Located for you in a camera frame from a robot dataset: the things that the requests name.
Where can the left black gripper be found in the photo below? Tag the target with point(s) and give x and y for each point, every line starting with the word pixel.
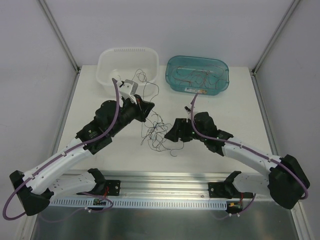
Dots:
pixel 140 111

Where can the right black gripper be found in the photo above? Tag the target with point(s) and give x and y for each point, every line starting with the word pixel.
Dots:
pixel 184 128

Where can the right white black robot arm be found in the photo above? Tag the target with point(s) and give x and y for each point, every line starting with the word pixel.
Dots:
pixel 280 178

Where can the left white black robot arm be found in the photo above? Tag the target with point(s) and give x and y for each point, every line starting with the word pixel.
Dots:
pixel 39 187

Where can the white plastic tub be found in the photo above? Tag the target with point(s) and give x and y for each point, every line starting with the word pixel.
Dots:
pixel 140 64

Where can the label sticker on bin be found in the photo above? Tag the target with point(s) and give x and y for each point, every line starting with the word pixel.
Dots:
pixel 196 91

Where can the teal transparent plastic bin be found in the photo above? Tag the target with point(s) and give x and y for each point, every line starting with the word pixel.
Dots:
pixel 197 73

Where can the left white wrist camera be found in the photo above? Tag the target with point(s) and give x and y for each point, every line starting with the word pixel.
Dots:
pixel 128 90

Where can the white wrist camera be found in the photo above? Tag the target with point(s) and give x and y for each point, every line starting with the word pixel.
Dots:
pixel 128 90
pixel 188 110

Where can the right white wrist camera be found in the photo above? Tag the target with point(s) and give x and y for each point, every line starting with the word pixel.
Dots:
pixel 188 110

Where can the aluminium mounting rail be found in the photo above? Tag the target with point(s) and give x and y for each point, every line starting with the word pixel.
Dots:
pixel 164 185

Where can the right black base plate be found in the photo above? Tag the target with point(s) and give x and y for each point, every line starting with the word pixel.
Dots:
pixel 226 191

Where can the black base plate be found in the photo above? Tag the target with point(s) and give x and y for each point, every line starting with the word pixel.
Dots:
pixel 226 191
pixel 111 188

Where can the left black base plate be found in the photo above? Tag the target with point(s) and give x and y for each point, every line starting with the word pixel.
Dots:
pixel 111 188

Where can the white slotted cable duct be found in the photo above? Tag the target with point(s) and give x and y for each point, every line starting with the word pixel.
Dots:
pixel 134 203

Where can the left aluminium frame post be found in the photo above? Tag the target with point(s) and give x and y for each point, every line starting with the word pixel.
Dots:
pixel 58 33

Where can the aluminium frame post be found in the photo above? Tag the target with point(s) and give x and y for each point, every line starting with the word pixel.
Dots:
pixel 276 34
pixel 58 33

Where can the right aluminium frame post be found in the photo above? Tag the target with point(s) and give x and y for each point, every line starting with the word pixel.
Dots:
pixel 276 34

